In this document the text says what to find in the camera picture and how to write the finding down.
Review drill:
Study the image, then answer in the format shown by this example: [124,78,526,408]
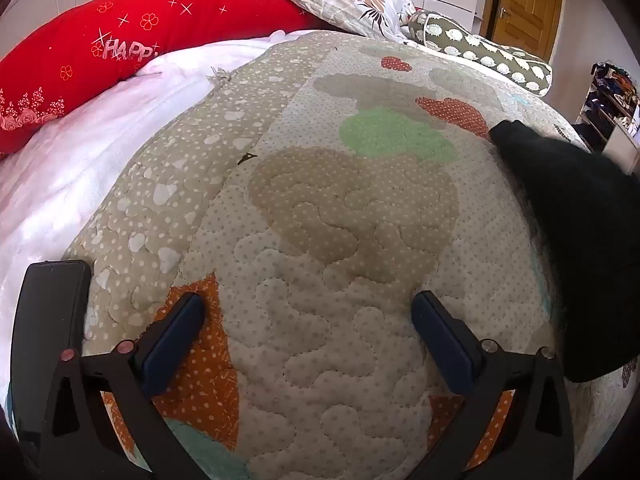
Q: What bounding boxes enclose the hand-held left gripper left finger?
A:
[37,292,207,480]

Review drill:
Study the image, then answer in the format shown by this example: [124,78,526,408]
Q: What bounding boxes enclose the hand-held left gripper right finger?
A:
[411,290,576,480]

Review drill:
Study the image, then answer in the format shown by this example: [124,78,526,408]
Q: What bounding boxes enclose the black pants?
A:
[488,120,640,384]

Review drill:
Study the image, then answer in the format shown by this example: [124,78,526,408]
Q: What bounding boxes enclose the black flat phone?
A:
[10,259,93,463]

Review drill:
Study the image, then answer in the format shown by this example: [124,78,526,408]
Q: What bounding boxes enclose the quilted heart patterned bedspread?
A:
[11,30,640,480]

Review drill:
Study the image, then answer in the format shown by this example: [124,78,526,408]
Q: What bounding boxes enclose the white fleece blanket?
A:
[0,30,303,411]

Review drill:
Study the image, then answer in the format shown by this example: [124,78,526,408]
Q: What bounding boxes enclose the shelf with clothes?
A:
[577,61,640,175]

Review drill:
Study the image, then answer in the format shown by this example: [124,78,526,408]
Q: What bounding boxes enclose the green patterned bolster pillow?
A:
[407,10,554,96]

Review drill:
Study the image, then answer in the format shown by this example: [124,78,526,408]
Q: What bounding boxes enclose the red embroidered pillow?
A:
[0,0,323,161]

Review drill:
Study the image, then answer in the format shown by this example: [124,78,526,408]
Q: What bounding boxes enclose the wooden door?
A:
[487,0,565,61]

